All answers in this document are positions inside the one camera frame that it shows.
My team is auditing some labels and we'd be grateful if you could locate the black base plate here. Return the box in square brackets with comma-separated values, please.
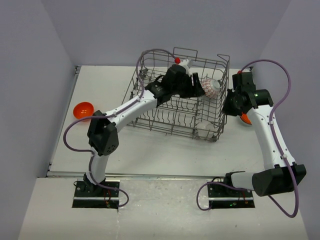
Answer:
[73, 180, 120, 199]
[207, 177, 253, 200]

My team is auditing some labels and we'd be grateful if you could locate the purple cable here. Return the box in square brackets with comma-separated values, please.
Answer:
[63, 48, 181, 207]
[196, 58, 300, 217]

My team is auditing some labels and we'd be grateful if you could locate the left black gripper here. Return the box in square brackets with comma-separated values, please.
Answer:
[171, 72, 205, 99]

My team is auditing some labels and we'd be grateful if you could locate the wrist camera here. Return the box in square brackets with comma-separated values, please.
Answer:
[232, 71, 256, 93]
[161, 59, 192, 88]

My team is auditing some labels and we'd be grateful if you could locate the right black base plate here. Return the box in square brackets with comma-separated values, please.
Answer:
[207, 177, 253, 200]

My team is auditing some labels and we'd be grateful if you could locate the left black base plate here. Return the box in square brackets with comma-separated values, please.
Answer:
[73, 180, 120, 199]

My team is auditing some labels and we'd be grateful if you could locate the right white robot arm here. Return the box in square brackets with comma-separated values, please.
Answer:
[222, 89, 307, 197]

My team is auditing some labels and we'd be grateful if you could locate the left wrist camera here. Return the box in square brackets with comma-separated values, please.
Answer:
[161, 59, 192, 88]

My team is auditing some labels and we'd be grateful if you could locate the small white bowl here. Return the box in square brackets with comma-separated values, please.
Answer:
[195, 121, 217, 139]

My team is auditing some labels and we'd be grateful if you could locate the grey wire dish rack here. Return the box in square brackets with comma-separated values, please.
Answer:
[122, 47, 230, 142]

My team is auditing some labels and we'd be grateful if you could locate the large orange bowl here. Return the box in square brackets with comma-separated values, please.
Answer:
[72, 101, 95, 120]

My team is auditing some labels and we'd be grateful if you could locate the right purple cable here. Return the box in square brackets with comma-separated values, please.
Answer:
[196, 58, 300, 217]

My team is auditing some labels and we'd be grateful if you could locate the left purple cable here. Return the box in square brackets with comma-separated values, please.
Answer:
[63, 48, 181, 207]

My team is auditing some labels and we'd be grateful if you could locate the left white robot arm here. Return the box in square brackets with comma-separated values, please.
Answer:
[84, 71, 205, 197]

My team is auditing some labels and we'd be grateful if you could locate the small orange bowl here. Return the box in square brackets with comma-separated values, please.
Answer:
[240, 113, 252, 125]

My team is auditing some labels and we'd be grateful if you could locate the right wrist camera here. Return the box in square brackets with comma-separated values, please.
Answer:
[232, 71, 256, 93]

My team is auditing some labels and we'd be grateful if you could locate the red patterned white bowl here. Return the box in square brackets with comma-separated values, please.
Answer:
[201, 78, 221, 98]

